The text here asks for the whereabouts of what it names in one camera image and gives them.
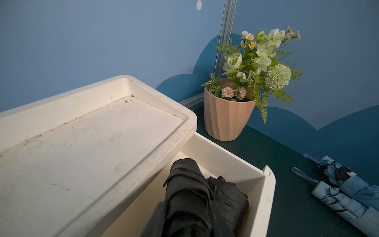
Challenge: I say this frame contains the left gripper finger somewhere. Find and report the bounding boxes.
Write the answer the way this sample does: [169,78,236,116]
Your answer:
[140,201,166,237]

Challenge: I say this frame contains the black umbrella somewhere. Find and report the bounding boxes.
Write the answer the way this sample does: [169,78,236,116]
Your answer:
[162,158,234,237]
[206,176,249,237]

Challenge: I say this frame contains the white three-drawer cabinet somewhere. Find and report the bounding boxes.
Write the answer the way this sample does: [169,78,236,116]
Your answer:
[1,76,276,237]

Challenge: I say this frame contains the light blue umbrella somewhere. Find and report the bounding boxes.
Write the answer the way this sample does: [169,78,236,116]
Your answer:
[291,167,379,237]
[304,154,379,210]

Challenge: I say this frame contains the peach pot with flowers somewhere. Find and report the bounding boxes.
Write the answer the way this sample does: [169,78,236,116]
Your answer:
[202,27,303,141]

